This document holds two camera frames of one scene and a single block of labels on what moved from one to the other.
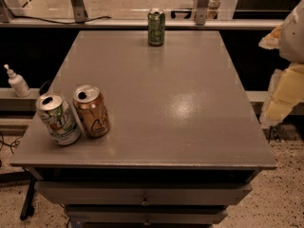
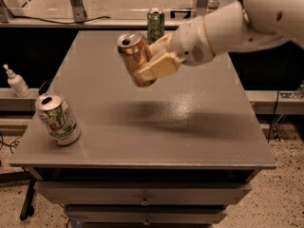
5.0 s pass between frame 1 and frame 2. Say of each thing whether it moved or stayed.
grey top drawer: stayed
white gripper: moved
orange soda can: moved
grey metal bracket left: stayed
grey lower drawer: stayed
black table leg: stayed
